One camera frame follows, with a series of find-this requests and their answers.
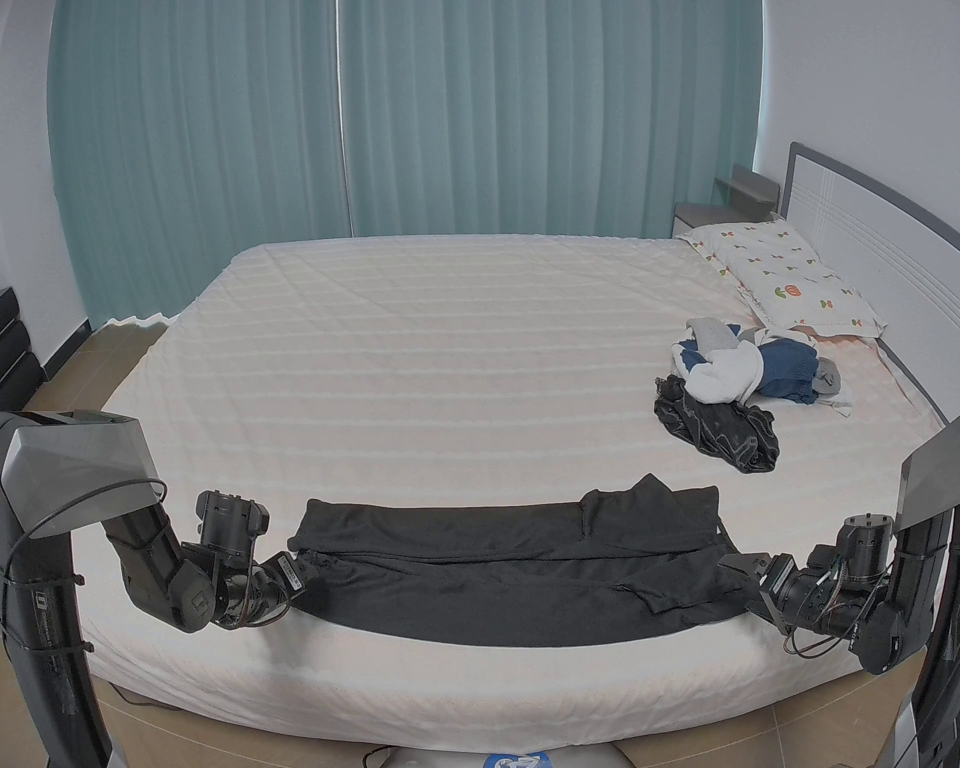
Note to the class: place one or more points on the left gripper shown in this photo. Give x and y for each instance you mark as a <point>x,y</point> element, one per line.
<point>285,581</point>

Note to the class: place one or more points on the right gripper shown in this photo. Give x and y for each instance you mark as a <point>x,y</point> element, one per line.
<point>795,592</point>

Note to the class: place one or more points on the black T-shirt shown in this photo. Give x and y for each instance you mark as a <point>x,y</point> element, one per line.
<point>487,592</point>

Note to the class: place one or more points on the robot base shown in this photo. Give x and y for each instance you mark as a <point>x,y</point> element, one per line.
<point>450,759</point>

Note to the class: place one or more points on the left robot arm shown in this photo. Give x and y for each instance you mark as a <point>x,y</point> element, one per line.
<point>67,465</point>

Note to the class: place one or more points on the pile of clothes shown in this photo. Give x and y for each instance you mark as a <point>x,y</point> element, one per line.
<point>720,375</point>

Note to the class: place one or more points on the bed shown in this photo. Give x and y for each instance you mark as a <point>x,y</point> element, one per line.
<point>450,337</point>

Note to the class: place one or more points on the black shiny garment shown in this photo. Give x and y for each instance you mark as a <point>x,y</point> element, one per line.
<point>712,435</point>

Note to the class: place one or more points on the white printed pillow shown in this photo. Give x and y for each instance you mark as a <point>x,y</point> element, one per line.
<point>787,270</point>

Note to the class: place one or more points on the grey bedside table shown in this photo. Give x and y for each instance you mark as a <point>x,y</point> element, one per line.
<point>697,217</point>

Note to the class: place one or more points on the blue-green curtain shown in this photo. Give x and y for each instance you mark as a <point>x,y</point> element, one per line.
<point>187,150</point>
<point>540,112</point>

